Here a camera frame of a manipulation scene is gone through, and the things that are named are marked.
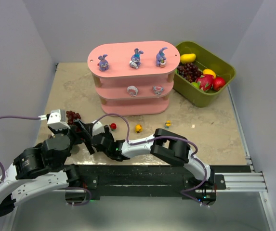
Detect purple bunny toy blue ears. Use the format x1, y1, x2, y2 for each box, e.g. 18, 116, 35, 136
129, 48, 144, 69

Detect blonde blue dress doll toy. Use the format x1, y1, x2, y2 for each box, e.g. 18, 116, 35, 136
165, 121, 171, 128

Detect pink toy with white frill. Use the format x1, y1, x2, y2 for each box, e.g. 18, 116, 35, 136
127, 85, 138, 97

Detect yellow mango toy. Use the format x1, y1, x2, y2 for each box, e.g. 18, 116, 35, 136
180, 53, 197, 64

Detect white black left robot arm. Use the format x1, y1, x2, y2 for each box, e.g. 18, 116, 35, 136
0, 130, 82, 217

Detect green lime toy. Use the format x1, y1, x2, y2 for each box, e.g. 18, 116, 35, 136
191, 82, 199, 89

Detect red haired mermaid toy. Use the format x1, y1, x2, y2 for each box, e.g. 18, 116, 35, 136
109, 123, 117, 131

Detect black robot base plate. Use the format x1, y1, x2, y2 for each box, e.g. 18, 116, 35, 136
55, 164, 227, 202

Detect olive green plastic bin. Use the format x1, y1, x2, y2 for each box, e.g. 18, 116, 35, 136
173, 41, 236, 107

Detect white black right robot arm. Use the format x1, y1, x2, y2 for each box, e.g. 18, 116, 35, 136
74, 119, 214, 187

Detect purple bunny toy red bow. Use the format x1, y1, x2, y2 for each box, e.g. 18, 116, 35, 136
98, 54, 109, 72

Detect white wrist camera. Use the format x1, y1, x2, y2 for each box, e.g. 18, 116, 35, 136
84, 121, 105, 137
47, 109, 70, 131

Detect pink three-tier wooden shelf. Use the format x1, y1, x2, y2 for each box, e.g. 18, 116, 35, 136
87, 41, 180, 116

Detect red apple toy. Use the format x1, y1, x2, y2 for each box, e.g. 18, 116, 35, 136
212, 77, 226, 91

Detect pink toy with blue bow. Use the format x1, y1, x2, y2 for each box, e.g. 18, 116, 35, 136
152, 86, 164, 96

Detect purple bunny toy with cup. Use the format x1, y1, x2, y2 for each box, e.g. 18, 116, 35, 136
156, 47, 167, 68

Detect red dragon fruit toy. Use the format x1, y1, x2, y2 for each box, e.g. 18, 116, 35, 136
196, 74, 214, 92

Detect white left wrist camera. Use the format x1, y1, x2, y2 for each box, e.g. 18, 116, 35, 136
47, 109, 70, 131

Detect dark red grape bunch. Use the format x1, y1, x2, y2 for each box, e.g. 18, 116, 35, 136
66, 111, 81, 125

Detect purple grape bunch in bin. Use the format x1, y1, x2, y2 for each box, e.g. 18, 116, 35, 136
177, 63, 202, 82

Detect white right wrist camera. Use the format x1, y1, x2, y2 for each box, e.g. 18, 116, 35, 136
84, 121, 105, 137

